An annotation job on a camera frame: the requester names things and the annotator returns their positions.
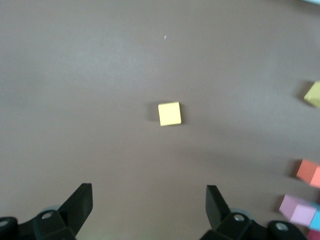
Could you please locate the yellow foam block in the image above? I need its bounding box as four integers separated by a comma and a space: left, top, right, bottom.
303, 80, 320, 109
157, 100, 183, 127

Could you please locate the orange foam block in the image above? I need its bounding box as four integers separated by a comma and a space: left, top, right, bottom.
295, 158, 320, 189

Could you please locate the red foam block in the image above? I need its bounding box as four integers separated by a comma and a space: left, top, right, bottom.
305, 228, 320, 240

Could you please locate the pink foam block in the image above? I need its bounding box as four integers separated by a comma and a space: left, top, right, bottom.
278, 193, 318, 228

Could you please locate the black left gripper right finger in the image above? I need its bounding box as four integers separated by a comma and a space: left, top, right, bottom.
199, 184, 308, 240

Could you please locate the blue foam block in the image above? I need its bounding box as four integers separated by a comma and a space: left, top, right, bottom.
308, 203, 320, 231

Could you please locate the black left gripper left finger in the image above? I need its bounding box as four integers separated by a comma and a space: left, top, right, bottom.
0, 183, 94, 240

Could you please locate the brown paper table cover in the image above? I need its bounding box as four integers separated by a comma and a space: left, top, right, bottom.
0, 0, 320, 240

